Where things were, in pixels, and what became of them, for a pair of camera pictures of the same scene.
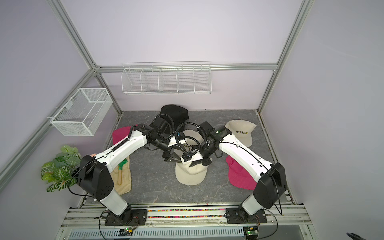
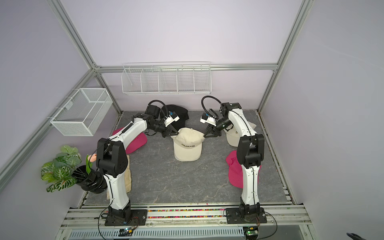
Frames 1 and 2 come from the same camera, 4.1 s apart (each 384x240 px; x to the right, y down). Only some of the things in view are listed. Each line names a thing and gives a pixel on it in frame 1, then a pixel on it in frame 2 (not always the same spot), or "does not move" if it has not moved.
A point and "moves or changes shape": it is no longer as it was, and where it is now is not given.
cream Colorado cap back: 191,144 does not move
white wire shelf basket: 167,78 does not move
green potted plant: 62,172 does not move
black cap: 178,114 does not move
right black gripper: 204,162 -> 213,131
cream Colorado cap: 190,175 moves or changes shape
